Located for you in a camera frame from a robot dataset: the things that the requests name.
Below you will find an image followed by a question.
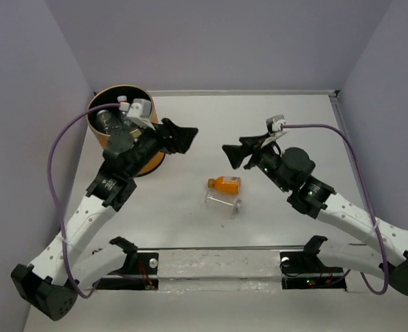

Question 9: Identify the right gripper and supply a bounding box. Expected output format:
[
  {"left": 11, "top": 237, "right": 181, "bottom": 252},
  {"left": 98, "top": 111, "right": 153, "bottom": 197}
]
[{"left": 219, "top": 132, "right": 289, "bottom": 192}]

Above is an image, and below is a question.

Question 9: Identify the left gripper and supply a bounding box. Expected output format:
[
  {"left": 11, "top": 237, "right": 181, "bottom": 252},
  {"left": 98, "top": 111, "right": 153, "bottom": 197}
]
[{"left": 123, "top": 117, "right": 193, "bottom": 178}]

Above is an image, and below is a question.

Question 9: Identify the red cap clear bottle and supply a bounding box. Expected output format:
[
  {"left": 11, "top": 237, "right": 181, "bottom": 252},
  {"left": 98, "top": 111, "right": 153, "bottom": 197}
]
[{"left": 117, "top": 95, "right": 130, "bottom": 114}]

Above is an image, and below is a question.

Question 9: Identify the clear jar silver lid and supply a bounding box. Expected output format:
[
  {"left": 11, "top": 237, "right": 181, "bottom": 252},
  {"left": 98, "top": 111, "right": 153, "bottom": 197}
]
[{"left": 95, "top": 109, "right": 124, "bottom": 135}]

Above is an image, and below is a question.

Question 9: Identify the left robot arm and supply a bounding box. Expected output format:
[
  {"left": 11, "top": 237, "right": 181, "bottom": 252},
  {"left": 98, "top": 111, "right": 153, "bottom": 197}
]
[{"left": 11, "top": 118, "right": 198, "bottom": 321}]

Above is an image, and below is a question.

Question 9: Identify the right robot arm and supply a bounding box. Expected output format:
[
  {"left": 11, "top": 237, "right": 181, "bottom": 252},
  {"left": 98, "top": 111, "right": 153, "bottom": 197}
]
[{"left": 222, "top": 136, "right": 408, "bottom": 297}]

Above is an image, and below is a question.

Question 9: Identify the orange cylindrical bin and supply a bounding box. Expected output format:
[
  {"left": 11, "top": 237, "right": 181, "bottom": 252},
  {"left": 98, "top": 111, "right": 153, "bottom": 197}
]
[{"left": 86, "top": 84, "right": 165, "bottom": 177}]

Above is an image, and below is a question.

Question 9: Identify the orange juice bottle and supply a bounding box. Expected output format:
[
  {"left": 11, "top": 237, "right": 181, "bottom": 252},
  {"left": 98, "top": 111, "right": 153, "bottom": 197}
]
[{"left": 207, "top": 176, "right": 241, "bottom": 195}]

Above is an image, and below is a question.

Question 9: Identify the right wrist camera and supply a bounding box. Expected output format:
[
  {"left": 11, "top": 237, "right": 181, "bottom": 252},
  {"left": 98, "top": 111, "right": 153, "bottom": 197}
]
[{"left": 266, "top": 115, "right": 286, "bottom": 134}]

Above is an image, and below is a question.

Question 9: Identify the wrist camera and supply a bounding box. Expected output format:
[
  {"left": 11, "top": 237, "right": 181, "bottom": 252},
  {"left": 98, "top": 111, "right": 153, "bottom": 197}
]
[
  {"left": 126, "top": 98, "right": 154, "bottom": 129},
  {"left": 266, "top": 115, "right": 286, "bottom": 134}
]

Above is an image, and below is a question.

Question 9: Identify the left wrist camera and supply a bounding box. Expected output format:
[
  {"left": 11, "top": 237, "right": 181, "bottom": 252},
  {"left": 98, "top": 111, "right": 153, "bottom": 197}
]
[{"left": 126, "top": 98, "right": 154, "bottom": 129}]

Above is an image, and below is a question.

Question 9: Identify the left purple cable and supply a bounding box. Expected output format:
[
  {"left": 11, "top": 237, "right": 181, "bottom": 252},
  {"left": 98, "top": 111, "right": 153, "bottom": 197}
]
[{"left": 47, "top": 102, "right": 122, "bottom": 299}]

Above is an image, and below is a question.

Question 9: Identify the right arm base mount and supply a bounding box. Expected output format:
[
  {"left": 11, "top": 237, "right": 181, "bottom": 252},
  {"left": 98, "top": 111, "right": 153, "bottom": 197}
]
[{"left": 279, "top": 235, "right": 347, "bottom": 291}]

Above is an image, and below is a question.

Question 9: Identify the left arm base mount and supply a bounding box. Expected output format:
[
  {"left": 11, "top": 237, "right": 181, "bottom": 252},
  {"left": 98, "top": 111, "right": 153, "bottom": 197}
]
[{"left": 96, "top": 237, "right": 159, "bottom": 291}]

